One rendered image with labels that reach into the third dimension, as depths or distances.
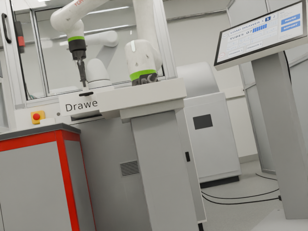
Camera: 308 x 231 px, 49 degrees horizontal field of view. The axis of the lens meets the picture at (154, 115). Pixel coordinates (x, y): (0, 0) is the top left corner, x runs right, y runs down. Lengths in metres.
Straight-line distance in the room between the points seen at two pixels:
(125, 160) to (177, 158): 0.65
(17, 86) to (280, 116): 1.54
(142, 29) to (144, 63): 0.28
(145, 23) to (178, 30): 3.86
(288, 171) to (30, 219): 1.32
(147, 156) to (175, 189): 0.19
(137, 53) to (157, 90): 0.24
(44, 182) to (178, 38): 4.38
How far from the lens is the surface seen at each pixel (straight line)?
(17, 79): 2.22
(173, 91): 1.42
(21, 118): 2.18
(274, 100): 1.98
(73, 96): 1.80
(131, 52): 1.59
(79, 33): 1.94
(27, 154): 1.55
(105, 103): 1.41
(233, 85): 5.62
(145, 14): 1.82
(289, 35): 1.90
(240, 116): 5.59
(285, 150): 1.99
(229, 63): 1.97
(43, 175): 1.54
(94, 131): 2.09
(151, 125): 1.48
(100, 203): 2.11
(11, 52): 2.27
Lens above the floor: 0.60
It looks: 4 degrees up
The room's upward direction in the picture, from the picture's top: 11 degrees counter-clockwise
